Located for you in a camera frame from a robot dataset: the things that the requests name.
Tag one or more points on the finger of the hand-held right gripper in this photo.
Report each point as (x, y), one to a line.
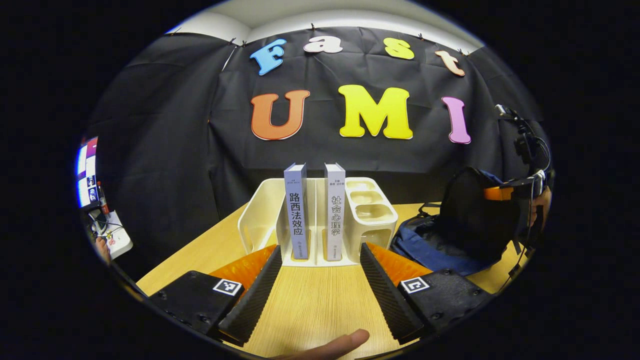
(500, 193)

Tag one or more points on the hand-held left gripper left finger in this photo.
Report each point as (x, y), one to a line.
(257, 300)

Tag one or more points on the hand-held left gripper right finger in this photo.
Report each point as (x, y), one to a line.
(387, 302)

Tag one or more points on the blue schoolbag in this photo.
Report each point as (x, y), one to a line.
(465, 220)

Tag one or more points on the white plastic bookshelf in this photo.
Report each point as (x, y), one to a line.
(367, 220)

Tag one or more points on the purple blue cover book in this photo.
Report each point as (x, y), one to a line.
(296, 210)

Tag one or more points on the pale grey cover book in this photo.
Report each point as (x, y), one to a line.
(335, 210)

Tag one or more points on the white power strip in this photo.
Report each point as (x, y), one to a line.
(120, 240)

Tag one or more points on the black backdrop cloth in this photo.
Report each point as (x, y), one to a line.
(175, 150)

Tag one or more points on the computer monitor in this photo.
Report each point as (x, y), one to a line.
(86, 170)

